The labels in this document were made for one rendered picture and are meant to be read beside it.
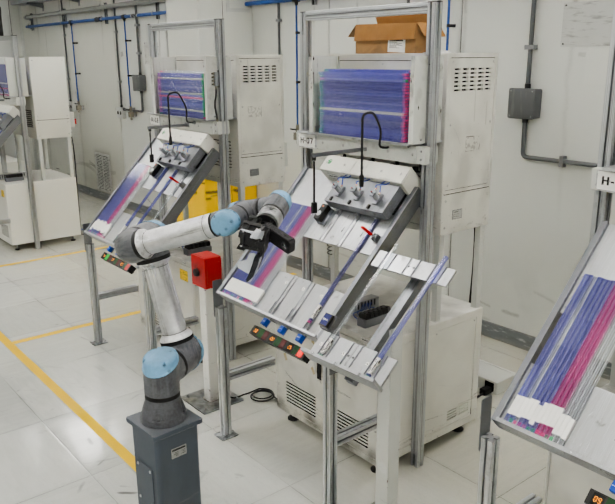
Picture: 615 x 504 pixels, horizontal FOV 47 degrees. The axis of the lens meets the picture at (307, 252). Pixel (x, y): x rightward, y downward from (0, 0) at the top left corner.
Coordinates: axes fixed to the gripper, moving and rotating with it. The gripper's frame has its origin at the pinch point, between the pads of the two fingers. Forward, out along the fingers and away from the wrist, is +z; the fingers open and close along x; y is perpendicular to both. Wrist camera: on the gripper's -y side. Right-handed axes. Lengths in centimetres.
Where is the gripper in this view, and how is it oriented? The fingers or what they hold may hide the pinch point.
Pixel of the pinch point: (251, 261)
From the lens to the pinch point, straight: 192.8
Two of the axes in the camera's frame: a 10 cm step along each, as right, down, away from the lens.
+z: -2.7, 5.3, -8.0
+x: 1.2, -8.1, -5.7
